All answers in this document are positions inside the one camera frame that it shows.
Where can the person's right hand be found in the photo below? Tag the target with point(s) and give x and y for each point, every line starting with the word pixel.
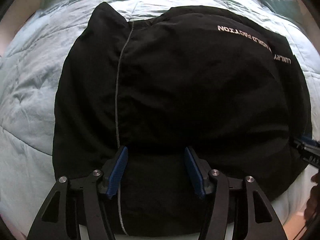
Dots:
pixel 312 205

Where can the teal pillow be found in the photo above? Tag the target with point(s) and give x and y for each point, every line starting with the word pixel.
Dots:
pixel 286 9

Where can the black hooded sweatshirt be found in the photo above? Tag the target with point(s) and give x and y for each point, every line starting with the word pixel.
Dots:
pixel 197 77

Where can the light teal quilted duvet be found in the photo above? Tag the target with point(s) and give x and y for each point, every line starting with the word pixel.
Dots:
pixel 30 72

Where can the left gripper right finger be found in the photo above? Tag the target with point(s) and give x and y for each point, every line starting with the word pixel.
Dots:
pixel 199 173

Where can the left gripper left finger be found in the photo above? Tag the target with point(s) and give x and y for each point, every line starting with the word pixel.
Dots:
pixel 113 171

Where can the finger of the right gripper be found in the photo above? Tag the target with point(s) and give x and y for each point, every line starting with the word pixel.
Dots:
pixel 309 141

